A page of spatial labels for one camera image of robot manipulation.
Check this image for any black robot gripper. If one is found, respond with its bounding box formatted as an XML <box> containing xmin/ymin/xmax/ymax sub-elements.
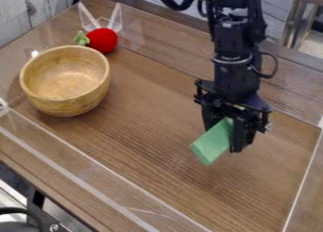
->
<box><xmin>194</xmin><ymin>52</ymin><xmax>272</xmax><ymax>153</ymax></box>

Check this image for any green rectangular block stick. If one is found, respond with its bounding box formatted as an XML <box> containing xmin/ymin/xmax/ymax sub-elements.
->
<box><xmin>190</xmin><ymin>118</ymin><xmax>233</xmax><ymax>165</ymax></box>

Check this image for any brown wooden bowl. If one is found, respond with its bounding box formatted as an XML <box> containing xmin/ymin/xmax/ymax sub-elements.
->
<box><xmin>19</xmin><ymin>45</ymin><xmax>111</xmax><ymax>117</ymax></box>

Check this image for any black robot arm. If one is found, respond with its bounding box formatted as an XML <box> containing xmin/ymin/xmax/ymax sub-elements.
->
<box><xmin>161</xmin><ymin>0</ymin><xmax>276</xmax><ymax>153</ymax></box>

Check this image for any metal table leg background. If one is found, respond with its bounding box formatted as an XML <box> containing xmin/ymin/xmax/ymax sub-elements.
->
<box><xmin>281</xmin><ymin>0</ymin><xmax>318</xmax><ymax>50</ymax></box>

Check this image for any clear acrylic front barrier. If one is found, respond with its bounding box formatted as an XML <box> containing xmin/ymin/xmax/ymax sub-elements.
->
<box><xmin>0</xmin><ymin>98</ymin><xmax>212</xmax><ymax>232</ymax></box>

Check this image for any red toy radish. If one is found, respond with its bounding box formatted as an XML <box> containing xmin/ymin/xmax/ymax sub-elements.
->
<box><xmin>74</xmin><ymin>28</ymin><xmax>118</xmax><ymax>54</ymax></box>

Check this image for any clear acrylic corner bracket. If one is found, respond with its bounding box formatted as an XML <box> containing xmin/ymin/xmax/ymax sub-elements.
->
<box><xmin>76</xmin><ymin>3</ymin><xmax>122</xmax><ymax>32</ymax></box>

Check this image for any black table frame leg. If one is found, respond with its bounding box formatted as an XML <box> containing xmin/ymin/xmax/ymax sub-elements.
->
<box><xmin>27</xmin><ymin>190</ymin><xmax>72</xmax><ymax>232</ymax></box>

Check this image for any black cable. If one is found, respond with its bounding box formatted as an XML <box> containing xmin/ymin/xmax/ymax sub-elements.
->
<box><xmin>0</xmin><ymin>206</ymin><xmax>43</xmax><ymax>232</ymax></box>

